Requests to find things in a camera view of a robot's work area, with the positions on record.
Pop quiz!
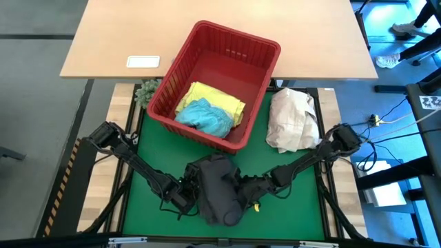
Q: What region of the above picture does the pale blue white garment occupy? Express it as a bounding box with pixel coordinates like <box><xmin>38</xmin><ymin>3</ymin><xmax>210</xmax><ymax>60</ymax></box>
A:
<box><xmin>174</xmin><ymin>97</ymin><xmax>236</xmax><ymax>140</ymax></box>

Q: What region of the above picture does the silver metal bracket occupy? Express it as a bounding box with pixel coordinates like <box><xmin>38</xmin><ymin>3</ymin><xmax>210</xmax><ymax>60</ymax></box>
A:
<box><xmin>298</xmin><ymin>240</ymin><xmax>340</xmax><ymax>248</ymax></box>
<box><xmin>107</xmin><ymin>236</ymin><xmax>148</xmax><ymax>246</ymax></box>

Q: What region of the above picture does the light wooden desk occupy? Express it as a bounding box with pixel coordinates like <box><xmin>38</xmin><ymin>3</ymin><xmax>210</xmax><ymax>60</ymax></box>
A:
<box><xmin>59</xmin><ymin>0</ymin><xmax>378</xmax><ymax>81</ymax></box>

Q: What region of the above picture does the black desk leg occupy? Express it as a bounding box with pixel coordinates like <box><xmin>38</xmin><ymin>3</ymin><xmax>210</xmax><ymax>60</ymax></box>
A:
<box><xmin>354</xmin><ymin>0</ymin><xmax>372</xmax><ymax>52</ymax></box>

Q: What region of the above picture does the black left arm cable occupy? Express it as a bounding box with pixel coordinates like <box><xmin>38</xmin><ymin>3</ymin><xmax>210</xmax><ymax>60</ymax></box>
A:
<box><xmin>158</xmin><ymin>202</ymin><xmax>201</xmax><ymax>220</ymax></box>

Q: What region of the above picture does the white fiducial marker card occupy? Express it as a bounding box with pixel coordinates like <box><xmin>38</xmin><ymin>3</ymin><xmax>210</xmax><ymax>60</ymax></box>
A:
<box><xmin>418</xmin><ymin>95</ymin><xmax>441</xmax><ymax>111</ymax></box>

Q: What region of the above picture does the wooden table board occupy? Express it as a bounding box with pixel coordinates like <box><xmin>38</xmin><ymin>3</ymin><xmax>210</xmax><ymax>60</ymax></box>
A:
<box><xmin>77</xmin><ymin>83</ymin><xmax>139</xmax><ymax>234</ymax></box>
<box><xmin>311</xmin><ymin>87</ymin><xmax>369</xmax><ymax>238</ymax></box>

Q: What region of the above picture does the red plastic laundry bin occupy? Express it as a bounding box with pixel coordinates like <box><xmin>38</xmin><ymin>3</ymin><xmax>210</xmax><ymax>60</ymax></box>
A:
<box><xmin>146</xmin><ymin>19</ymin><xmax>282</xmax><ymax>156</ymax></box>

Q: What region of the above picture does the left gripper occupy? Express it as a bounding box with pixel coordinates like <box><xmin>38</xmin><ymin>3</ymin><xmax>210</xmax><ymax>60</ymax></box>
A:
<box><xmin>165</xmin><ymin>163</ymin><xmax>203</xmax><ymax>216</ymax></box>

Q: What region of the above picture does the black table frame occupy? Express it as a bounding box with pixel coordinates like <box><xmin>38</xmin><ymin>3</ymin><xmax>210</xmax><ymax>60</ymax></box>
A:
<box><xmin>103</xmin><ymin>83</ymin><xmax>345</xmax><ymax>242</ymax></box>

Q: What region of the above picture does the person's leg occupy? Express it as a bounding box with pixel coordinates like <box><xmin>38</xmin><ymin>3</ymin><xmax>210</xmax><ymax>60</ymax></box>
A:
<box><xmin>412</xmin><ymin>0</ymin><xmax>441</xmax><ymax>30</ymax></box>
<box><xmin>398</xmin><ymin>29</ymin><xmax>441</xmax><ymax>63</ymax></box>

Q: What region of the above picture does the dark chair leg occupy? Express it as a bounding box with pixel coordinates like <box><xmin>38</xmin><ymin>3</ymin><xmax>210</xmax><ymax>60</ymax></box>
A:
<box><xmin>0</xmin><ymin>146</ymin><xmax>27</xmax><ymax>162</ymax></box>

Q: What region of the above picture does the white shoe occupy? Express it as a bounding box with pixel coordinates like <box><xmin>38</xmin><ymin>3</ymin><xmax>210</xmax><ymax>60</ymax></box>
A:
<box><xmin>391</xmin><ymin>21</ymin><xmax>420</xmax><ymax>36</ymax></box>
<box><xmin>375</xmin><ymin>52</ymin><xmax>402</xmax><ymax>70</ymax></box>

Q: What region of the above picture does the yellow black hazard strip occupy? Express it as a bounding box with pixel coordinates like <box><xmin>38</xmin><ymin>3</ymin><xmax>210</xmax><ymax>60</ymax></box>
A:
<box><xmin>43</xmin><ymin>136</ymin><xmax>83</xmax><ymax>238</ymax></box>

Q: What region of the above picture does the pale green artificial plant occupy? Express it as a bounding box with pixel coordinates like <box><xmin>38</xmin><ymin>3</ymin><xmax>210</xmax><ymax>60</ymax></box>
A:
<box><xmin>134</xmin><ymin>79</ymin><xmax>163</xmax><ymax>110</ymax></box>

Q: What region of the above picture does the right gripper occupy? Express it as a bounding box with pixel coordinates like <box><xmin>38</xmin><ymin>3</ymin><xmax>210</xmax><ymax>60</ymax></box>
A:
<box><xmin>237</xmin><ymin>173</ymin><xmax>277</xmax><ymax>209</ymax></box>

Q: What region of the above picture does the yellow garment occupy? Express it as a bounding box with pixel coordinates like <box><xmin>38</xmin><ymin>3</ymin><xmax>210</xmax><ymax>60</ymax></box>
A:
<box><xmin>174</xmin><ymin>81</ymin><xmax>247</xmax><ymax>128</ymax></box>

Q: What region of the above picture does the black crossbar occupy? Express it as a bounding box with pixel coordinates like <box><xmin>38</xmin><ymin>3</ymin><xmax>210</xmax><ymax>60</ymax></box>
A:
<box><xmin>0</xmin><ymin>232</ymin><xmax>441</xmax><ymax>248</ymax></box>

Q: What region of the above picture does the white floor cable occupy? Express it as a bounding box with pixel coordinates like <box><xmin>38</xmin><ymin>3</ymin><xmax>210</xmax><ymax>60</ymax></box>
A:
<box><xmin>373</xmin><ymin>108</ymin><xmax>441</xmax><ymax>141</ymax></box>

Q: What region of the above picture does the white rectangular card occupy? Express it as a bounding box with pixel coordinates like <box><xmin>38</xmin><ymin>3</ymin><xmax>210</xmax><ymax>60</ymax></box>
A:
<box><xmin>125</xmin><ymin>55</ymin><xmax>161</xmax><ymax>69</ymax></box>

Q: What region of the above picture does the black cable sleeve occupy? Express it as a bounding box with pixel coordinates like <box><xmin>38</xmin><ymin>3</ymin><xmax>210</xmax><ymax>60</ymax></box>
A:
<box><xmin>82</xmin><ymin>178</ymin><xmax>131</xmax><ymax>235</ymax></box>
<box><xmin>316</xmin><ymin>165</ymin><xmax>367</xmax><ymax>240</ymax></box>

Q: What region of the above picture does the cream folded garment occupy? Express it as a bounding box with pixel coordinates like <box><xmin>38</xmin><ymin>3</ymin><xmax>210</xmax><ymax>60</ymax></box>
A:
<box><xmin>265</xmin><ymin>87</ymin><xmax>323</xmax><ymax>154</ymax></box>

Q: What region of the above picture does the black desk foot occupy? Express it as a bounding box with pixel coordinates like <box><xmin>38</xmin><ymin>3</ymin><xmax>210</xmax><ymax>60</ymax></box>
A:
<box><xmin>374</xmin><ymin>85</ymin><xmax>408</xmax><ymax>94</ymax></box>

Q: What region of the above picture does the white box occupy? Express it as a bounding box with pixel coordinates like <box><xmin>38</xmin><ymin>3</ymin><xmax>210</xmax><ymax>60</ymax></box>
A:
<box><xmin>358</xmin><ymin>160</ymin><xmax>408</xmax><ymax>208</ymax></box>

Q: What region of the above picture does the black side table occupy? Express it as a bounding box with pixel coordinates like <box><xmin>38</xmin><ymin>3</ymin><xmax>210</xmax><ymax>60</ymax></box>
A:
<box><xmin>405</xmin><ymin>67</ymin><xmax>441</xmax><ymax>248</ymax></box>

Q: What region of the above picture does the dark grey garment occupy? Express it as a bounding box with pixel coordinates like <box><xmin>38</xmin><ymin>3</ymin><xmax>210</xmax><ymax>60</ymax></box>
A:
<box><xmin>195</xmin><ymin>152</ymin><xmax>246</xmax><ymax>227</ymax></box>

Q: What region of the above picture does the black floor cable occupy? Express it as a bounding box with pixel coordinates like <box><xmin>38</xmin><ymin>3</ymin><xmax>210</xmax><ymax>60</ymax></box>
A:
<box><xmin>360</xmin><ymin>127</ymin><xmax>441</xmax><ymax>145</ymax></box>

